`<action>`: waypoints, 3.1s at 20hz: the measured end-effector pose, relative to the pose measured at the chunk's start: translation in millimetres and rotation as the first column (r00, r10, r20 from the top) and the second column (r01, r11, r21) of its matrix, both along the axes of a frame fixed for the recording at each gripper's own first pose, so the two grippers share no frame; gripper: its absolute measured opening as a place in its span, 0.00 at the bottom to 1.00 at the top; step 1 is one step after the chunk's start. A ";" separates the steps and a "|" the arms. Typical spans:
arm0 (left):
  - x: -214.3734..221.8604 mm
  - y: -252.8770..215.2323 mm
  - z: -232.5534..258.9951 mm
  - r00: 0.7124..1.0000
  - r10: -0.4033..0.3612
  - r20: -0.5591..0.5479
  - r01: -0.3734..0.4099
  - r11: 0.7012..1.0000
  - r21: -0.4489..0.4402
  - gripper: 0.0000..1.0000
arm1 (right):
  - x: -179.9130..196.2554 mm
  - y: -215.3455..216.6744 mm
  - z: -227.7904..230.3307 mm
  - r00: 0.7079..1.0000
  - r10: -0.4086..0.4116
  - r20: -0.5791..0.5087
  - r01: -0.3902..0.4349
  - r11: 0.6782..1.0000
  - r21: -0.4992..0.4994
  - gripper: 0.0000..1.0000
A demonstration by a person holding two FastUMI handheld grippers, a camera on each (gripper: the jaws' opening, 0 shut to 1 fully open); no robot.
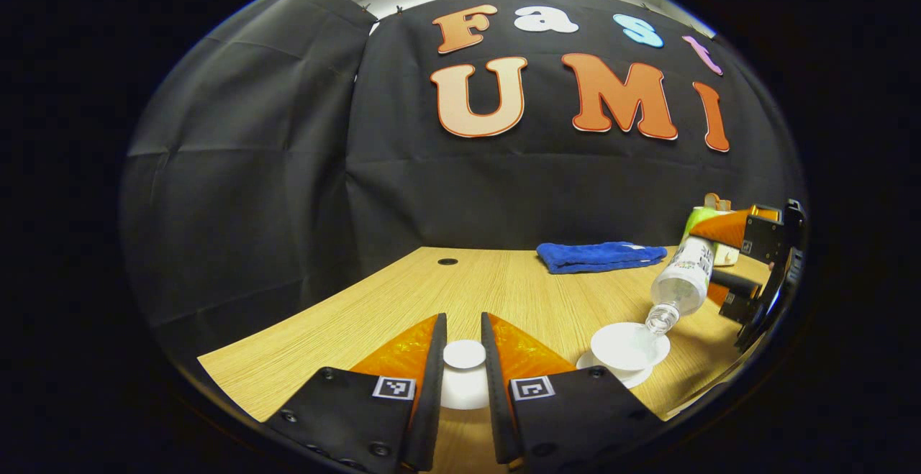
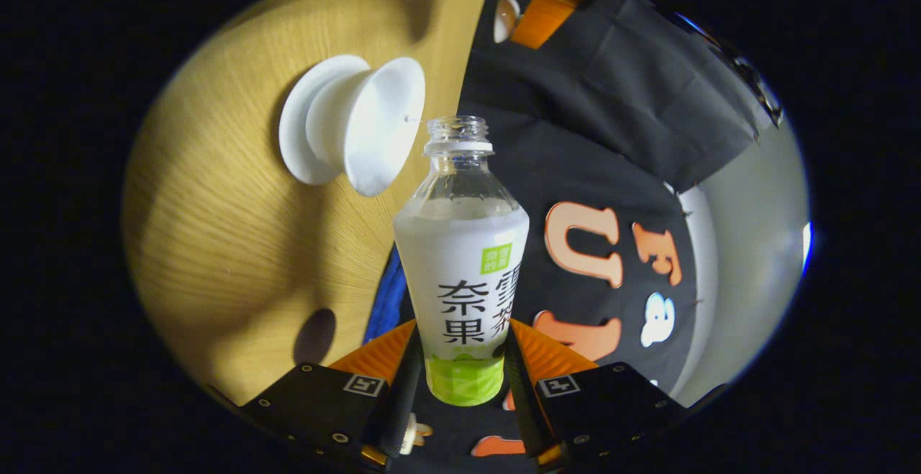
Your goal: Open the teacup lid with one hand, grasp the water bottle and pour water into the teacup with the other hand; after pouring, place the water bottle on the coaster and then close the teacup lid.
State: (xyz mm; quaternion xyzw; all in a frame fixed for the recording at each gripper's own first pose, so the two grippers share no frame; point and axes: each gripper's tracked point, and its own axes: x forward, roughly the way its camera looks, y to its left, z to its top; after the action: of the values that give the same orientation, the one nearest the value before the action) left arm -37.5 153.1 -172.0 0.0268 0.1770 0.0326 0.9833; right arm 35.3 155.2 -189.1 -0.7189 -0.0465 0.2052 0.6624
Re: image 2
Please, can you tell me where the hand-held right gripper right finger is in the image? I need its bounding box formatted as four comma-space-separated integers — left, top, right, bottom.
502, 318, 688, 471

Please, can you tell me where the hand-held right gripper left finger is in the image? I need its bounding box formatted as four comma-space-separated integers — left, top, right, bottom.
237, 319, 424, 471

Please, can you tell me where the white-labelled clear water bottle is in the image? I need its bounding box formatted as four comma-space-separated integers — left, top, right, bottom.
392, 116, 530, 408

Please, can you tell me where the white teacup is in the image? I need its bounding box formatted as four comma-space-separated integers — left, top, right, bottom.
305, 57, 427, 198

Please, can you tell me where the blue cloth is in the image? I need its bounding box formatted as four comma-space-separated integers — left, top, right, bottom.
362, 242, 417, 345

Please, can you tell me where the black backdrop cloth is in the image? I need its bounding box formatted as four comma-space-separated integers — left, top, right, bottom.
363, 0, 785, 460

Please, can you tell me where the white saucer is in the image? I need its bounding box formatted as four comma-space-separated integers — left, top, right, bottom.
278, 54, 372, 186

